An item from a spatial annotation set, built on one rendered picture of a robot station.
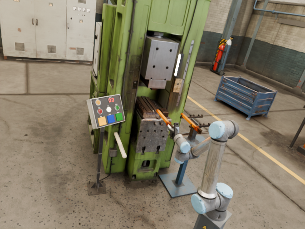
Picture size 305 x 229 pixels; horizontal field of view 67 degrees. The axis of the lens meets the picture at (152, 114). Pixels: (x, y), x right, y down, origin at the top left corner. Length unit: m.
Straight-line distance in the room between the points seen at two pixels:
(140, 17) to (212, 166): 1.53
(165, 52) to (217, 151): 1.19
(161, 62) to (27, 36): 5.46
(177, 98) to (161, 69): 0.53
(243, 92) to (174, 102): 3.38
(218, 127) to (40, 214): 1.98
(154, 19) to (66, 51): 5.34
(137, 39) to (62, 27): 5.14
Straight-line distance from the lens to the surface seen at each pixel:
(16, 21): 7.36
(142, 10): 2.40
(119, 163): 3.07
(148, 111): 2.58
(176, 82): 2.70
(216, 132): 1.60
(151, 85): 2.45
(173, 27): 2.53
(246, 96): 5.95
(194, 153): 2.07
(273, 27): 10.93
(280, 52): 10.56
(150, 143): 2.75
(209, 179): 1.77
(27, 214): 2.78
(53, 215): 2.72
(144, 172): 3.02
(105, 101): 2.26
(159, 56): 2.38
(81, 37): 7.52
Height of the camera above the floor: 2.08
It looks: 25 degrees down
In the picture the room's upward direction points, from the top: 11 degrees clockwise
